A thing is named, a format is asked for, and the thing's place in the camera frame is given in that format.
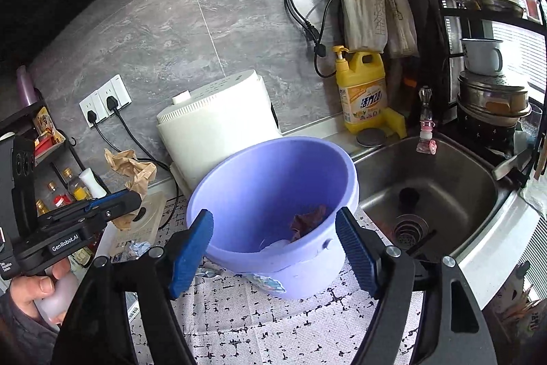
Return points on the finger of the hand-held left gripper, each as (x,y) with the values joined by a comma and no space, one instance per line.
(124,197)
(124,213)

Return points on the black spice rack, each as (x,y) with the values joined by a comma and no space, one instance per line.
(68,149)

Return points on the round metal disc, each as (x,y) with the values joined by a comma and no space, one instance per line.
(371,137)

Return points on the clear plastic wrapper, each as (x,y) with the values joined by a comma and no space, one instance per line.
(208,271)

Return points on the white capped oil bottle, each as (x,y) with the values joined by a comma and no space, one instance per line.
(92,181)

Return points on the steel sink strainer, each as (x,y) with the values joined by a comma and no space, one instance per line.
(410,230)

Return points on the metal bowl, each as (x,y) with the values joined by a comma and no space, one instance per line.
(498,6)

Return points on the purple plastic bucket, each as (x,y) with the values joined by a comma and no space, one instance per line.
(265,177)

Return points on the silver foil snack wrapper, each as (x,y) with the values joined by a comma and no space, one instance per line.
(139,250)

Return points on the stainless steel sink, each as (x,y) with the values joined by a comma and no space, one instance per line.
(448,185)

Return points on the snack packets on rack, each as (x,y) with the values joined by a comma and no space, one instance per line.
(45,125)

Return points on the small yellow oil bottle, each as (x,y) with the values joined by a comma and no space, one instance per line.
(73,185)

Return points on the yellow dish soap bottle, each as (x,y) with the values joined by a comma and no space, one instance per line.
(363,91)

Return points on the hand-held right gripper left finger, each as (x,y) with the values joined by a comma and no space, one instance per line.
(191,254)

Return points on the black patterned pot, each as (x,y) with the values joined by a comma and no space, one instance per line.
(483,132)

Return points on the clear hanging chopsticks bag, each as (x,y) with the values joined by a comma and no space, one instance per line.
(401,23)

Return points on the white wall socket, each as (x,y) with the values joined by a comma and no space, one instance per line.
(102,91)

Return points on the white cloth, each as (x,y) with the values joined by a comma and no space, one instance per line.
(534,196)

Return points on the black sink stopper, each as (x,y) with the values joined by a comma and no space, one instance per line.
(409,197)

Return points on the faucet with pink filter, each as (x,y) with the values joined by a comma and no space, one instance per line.
(425,134)

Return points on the brown paper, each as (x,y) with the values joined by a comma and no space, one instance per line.
(136,172)

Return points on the black dish rack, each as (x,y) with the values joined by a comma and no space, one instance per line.
(448,12)

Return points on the yellow sponge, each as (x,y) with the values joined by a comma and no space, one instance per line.
(395,123)

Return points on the person's left hand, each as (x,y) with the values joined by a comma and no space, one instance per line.
(34,290)

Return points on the steel kitchen utensil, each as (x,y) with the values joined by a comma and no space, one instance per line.
(510,166)

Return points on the white enamel mug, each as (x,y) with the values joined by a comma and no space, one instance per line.
(478,57)

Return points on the beige hanging chopsticks bag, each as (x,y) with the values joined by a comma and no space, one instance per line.
(363,6)

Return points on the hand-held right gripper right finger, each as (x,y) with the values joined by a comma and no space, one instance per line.
(355,254)

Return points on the brown crumpled wrapper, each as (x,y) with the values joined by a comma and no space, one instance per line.
(307,221)

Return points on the stainless steel steamer pot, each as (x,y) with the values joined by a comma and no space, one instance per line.
(483,91)

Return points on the white electric kettle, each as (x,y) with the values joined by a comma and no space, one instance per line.
(213,121)

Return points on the small red label bottle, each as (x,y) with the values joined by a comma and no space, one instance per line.
(60,198)

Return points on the white black patterned mat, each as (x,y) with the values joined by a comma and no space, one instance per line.
(256,326)

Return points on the person's left forearm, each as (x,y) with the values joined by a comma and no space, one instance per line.
(21,335)

